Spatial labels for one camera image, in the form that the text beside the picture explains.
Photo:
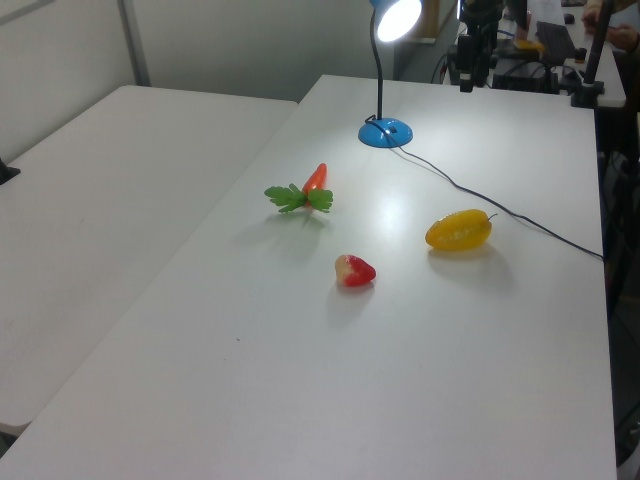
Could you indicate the blue round lamp base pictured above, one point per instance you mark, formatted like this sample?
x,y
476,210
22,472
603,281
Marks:
x,y
385,135

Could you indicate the black electronics box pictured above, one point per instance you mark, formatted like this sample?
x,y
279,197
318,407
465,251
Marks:
x,y
525,79

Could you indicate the black camera stand pole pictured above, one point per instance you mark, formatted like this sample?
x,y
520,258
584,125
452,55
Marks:
x,y
595,55

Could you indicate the orange toy carrot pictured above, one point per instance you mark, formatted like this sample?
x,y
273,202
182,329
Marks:
x,y
316,181

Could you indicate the red toy strawberry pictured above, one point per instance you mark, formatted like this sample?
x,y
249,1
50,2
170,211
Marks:
x,y
358,272

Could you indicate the person forearm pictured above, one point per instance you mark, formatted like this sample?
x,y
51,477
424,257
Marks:
x,y
625,37

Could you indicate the yellow toy starfruit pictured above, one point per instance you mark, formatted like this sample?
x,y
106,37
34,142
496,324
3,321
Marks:
x,y
457,231

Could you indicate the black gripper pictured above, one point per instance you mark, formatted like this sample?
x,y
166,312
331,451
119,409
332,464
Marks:
x,y
479,11

